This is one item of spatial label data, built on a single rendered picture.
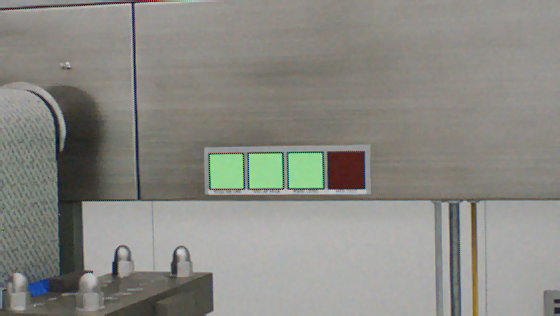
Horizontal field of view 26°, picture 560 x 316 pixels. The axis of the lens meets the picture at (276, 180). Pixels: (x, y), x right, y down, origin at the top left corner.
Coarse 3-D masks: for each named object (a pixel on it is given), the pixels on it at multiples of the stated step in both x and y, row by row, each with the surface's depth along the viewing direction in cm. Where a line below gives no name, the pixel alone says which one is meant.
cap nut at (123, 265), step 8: (120, 248) 183; (128, 248) 184; (120, 256) 183; (128, 256) 183; (112, 264) 184; (120, 264) 183; (128, 264) 183; (112, 272) 184; (120, 272) 183; (128, 272) 183
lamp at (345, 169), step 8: (336, 160) 174; (344, 160) 173; (352, 160) 173; (360, 160) 173; (336, 168) 174; (344, 168) 173; (352, 168) 173; (360, 168) 173; (336, 176) 174; (344, 176) 174; (352, 176) 173; (360, 176) 173; (336, 184) 174; (344, 184) 174; (352, 184) 173; (360, 184) 173
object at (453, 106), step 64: (192, 0) 179; (256, 0) 176; (320, 0) 174; (384, 0) 171; (448, 0) 169; (512, 0) 166; (0, 64) 189; (64, 64) 184; (128, 64) 183; (192, 64) 180; (256, 64) 177; (320, 64) 174; (384, 64) 172; (448, 64) 169; (512, 64) 167; (128, 128) 183; (192, 128) 180; (256, 128) 178; (320, 128) 175; (384, 128) 172; (448, 128) 170; (512, 128) 167; (64, 192) 187; (128, 192) 184; (192, 192) 181; (384, 192) 173; (448, 192) 170; (512, 192) 168
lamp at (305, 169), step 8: (296, 160) 175; (304, 160) 175; (312, 160) 175; (320, 160) 174; (296, 168) 175; (304, 168) 175; (312, 168) 175; (320, 168) 174; (296, 176) 176; (304, 176) 175; (312, 176) 175; (320, 176) 175; (296, 184) 176; (304, 184) 175; (312, 184) 175; (320, 184) 175
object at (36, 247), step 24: (0, 168) 162; (24, 168) 168; (48, 168) 175; (0, 192) 162; (24, 192) 168; (48, 192) 175; (0, 216) 162; (24, 216) 168; (48, 216) 175; (0, 240) 162; (24, 240) 168; (48, 240) 175; (0, 264) 162; (24, 264) 168; (48, 264) 175
